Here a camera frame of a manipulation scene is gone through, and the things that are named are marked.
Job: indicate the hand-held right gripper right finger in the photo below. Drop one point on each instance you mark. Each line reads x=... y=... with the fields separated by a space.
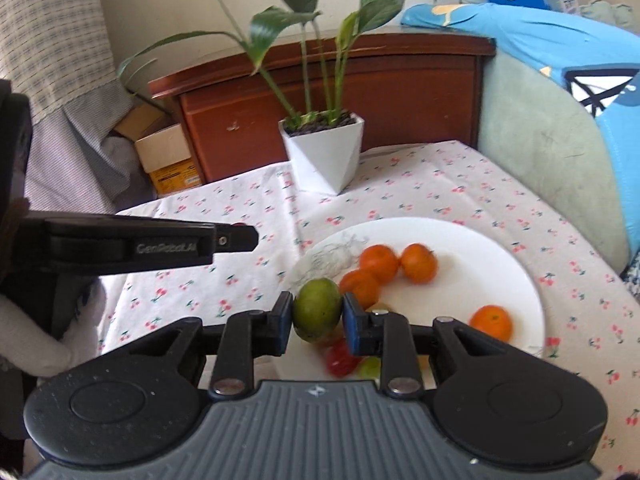
x=351 y=327

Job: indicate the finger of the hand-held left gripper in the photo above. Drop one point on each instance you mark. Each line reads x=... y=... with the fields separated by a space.
x=237 y=239

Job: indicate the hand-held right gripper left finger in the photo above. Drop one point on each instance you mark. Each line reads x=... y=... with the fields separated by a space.
x=285 y=322

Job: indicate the red cherry tomato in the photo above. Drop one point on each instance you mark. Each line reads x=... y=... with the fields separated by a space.
x=340 y=360

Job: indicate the white plate with line drawing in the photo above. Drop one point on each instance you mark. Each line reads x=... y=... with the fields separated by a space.
x=465 y=260

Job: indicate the person's left hand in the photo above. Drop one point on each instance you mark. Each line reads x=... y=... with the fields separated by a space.
x=30 y=335

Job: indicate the cherry print tablecloth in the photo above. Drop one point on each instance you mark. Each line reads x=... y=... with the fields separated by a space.
x=225 y=210

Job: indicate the lilac checked fabric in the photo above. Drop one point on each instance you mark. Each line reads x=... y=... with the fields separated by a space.
x=75 y=160

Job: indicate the open cardboard box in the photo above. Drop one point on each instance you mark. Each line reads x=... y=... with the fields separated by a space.
x=165 y=152

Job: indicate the green plant in white pot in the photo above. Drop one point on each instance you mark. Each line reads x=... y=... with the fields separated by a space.
x=322 y=160

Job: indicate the brown cardboard box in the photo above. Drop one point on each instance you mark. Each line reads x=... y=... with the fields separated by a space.
x=140 y=120

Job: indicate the brown wooden cabinet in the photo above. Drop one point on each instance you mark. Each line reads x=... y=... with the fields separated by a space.
x=400 y=95

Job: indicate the beige checked cloth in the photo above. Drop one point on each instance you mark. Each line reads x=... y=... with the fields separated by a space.
x=55 y=35

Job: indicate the pale green cushion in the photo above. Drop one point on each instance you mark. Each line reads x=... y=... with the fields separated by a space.
x=540 y=150

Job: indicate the houndstooth fabric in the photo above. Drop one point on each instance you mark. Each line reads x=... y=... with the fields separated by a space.
x=632 y=280

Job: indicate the blue printed pillow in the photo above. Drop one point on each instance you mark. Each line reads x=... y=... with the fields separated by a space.
x=525 y=35

